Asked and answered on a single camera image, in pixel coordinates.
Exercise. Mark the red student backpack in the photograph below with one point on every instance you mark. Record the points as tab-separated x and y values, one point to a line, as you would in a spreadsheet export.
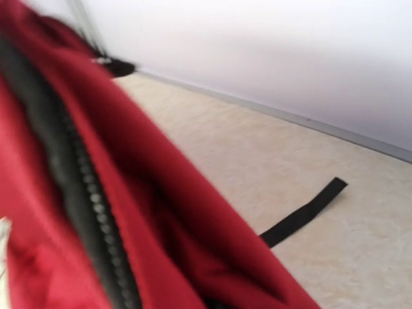
104	210

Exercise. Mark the left aluminium frame post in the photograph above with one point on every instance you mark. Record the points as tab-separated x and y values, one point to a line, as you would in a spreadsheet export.
86	28

